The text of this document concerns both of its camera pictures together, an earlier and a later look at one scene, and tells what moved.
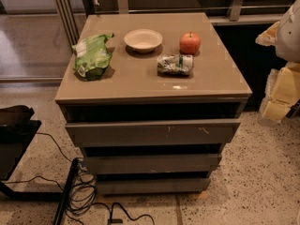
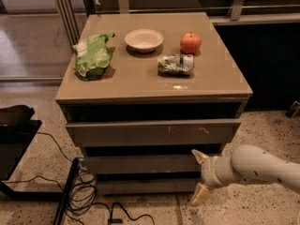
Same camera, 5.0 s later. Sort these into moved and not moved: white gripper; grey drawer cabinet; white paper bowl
Moved: white gripper
Not moved: grey drawer cabinet; white paper bowl
